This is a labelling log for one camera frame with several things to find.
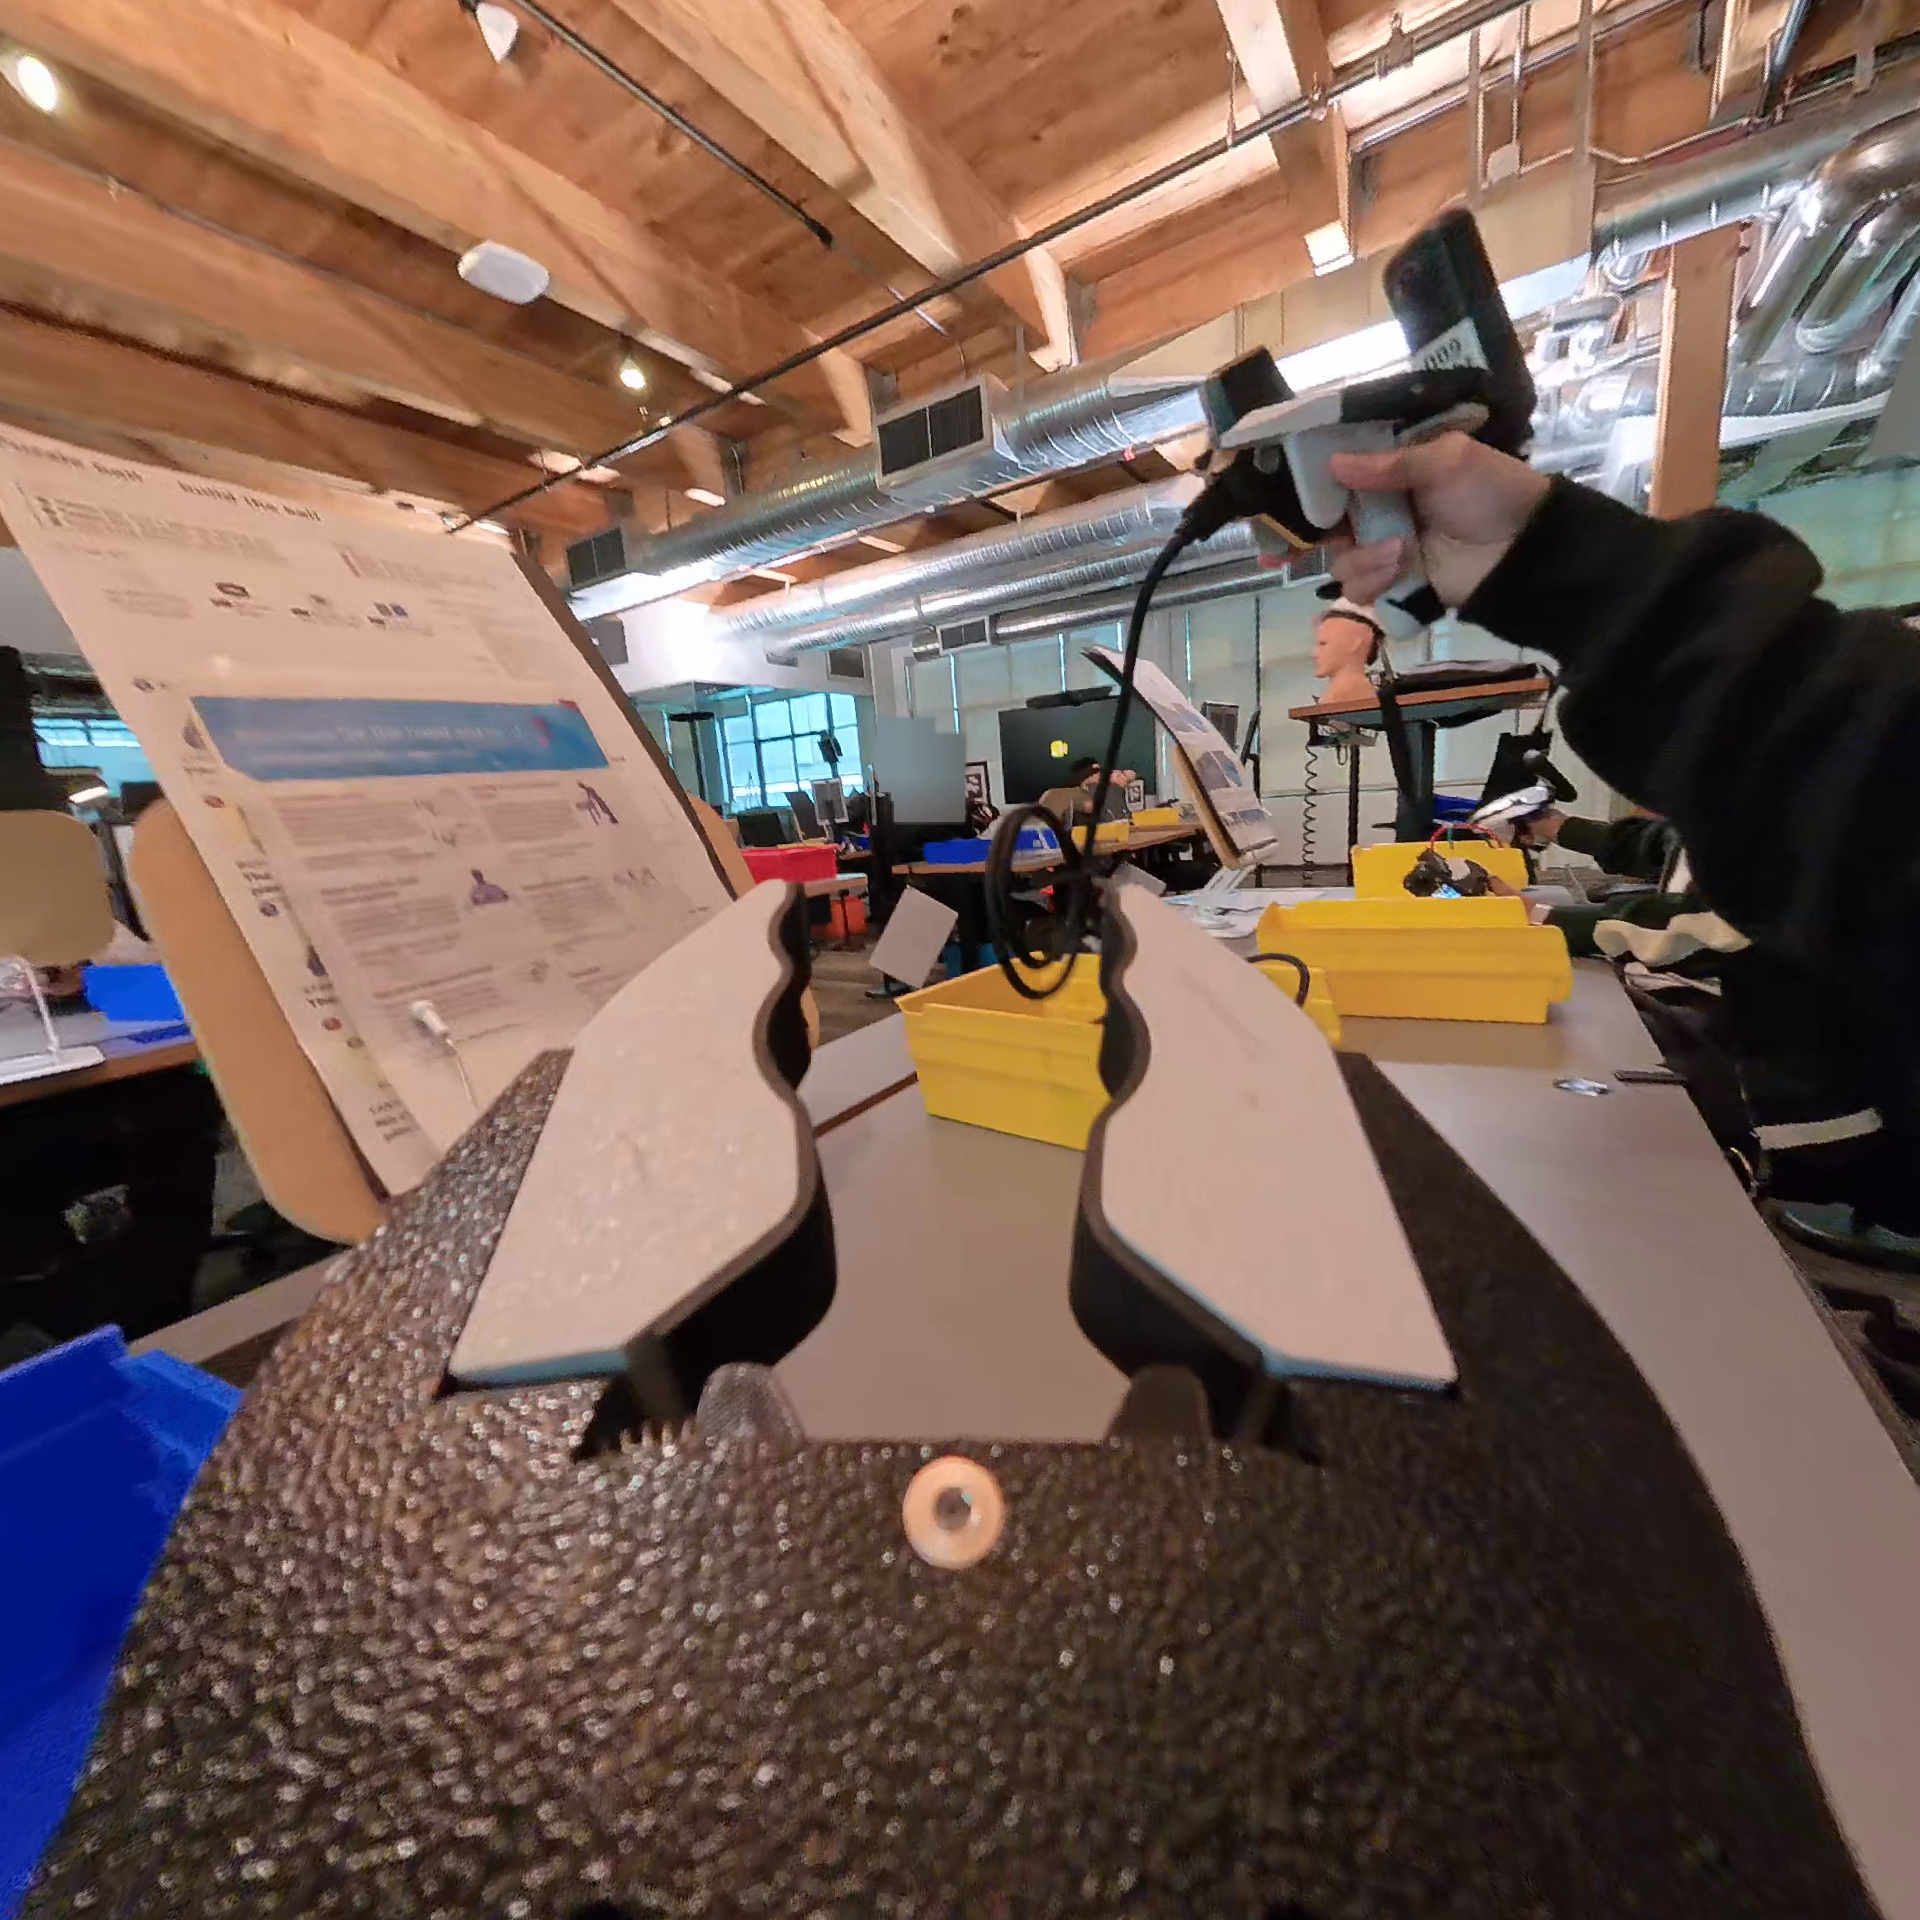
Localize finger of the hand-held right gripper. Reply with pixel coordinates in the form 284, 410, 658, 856
1274, 440, 1356, 546
1201, 348, 1420, 451

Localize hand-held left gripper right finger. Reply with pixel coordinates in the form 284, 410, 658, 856
1069, 881, 1459, 1431

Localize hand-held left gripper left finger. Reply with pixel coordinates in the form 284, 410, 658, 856
441, 876, 839, 1426

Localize black switch box braided cable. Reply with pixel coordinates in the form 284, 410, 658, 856
987, 446, 1330, 1008

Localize yellow plastic bin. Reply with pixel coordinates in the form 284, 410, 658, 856
1347, 845, 1532, 902
1257, 895, 1573, 1027
899, 954, 1345, 1153

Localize blue plastic bin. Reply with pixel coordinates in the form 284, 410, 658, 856
0, 1327, 239, 1872

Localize person's right forearm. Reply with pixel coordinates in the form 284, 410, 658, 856
1459, 478, 1920, 978

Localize wooden standing desk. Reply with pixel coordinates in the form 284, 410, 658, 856
1289, 674, 1557, 845

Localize grey desk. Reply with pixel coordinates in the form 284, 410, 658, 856
135, 888, 1920, 1920

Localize person's right hand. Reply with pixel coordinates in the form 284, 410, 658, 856
1330, 433, 1552, 608

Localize mannequin head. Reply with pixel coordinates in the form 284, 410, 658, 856
1310, 600, 1391, 706

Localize tilted instruction board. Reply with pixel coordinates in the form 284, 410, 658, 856
1086, 646, 1278, 868

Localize grey sheet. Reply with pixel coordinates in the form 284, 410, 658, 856
870, 888, 960, 988

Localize wooden instruction board stand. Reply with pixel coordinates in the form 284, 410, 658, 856
0, 422, 745, 1246

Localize dark wall monitor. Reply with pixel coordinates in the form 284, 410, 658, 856
997, 695, 1159, 811

